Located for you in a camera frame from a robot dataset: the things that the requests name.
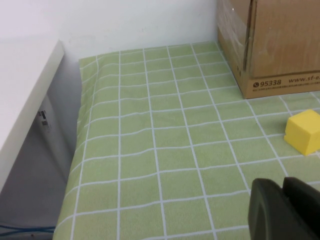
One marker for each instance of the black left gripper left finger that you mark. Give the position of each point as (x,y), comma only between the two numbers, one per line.
(267,217)

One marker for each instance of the yellow foam cube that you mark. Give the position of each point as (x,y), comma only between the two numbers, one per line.
(301,132)

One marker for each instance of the green checked tablecloth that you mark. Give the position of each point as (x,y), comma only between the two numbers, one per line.
(162,150)

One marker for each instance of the small barcode sticker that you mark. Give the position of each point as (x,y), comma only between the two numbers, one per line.
(43,121)

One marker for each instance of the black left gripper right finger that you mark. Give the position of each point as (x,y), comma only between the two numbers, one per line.
(306,202)

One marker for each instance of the cardboard box with F2 print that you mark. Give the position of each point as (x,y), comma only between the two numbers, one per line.
(282,45)

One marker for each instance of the white cabinet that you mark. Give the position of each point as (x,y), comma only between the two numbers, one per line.
(25,112)

